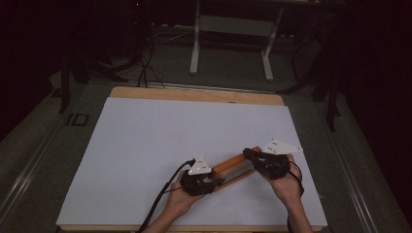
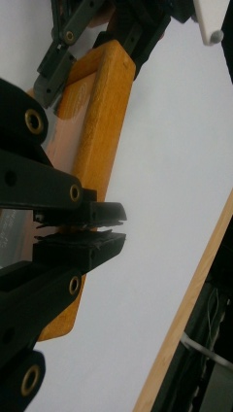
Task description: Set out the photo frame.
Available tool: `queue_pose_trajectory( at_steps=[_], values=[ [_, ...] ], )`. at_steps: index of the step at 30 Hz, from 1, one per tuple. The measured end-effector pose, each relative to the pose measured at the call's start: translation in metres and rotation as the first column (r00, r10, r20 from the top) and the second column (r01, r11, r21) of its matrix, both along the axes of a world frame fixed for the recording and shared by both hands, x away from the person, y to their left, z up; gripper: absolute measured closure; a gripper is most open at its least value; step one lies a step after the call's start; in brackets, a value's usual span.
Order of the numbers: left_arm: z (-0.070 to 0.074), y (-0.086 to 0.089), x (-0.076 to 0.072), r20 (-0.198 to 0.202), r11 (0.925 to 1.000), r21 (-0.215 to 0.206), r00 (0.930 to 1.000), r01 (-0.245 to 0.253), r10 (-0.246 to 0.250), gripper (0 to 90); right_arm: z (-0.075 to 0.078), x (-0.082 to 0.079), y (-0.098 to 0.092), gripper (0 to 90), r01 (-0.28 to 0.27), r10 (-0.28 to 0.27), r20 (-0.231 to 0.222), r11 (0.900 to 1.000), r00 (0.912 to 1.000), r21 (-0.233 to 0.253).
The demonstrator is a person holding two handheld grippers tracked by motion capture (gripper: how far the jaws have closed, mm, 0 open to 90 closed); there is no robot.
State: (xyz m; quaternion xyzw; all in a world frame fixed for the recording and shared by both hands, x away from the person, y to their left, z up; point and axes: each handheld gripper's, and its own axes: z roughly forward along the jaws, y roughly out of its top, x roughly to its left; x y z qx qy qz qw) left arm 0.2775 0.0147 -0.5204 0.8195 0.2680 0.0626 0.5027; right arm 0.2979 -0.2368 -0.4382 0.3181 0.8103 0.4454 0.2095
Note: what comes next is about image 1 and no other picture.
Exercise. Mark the person's right hand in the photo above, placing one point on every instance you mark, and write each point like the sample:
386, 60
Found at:
286, 191

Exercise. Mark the person's left hand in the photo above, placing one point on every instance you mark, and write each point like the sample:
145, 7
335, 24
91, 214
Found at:
181, 200

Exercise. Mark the white metal desk frame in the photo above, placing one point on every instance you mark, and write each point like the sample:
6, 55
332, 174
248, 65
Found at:
233, 26

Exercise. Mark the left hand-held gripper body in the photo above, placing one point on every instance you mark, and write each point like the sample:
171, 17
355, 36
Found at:
197, 181

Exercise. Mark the long wooden box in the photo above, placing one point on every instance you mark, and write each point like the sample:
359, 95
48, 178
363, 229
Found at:
234, 168

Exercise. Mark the white table mat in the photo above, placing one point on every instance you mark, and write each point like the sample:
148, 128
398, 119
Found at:
145, 145

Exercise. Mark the black metal stand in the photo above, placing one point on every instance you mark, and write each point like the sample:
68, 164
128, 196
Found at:
84, 71
327, 90

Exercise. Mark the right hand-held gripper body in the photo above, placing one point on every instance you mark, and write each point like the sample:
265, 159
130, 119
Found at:
272, 161

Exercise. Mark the metal floor rail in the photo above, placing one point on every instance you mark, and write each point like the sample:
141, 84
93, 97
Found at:
29, 168
350, 168

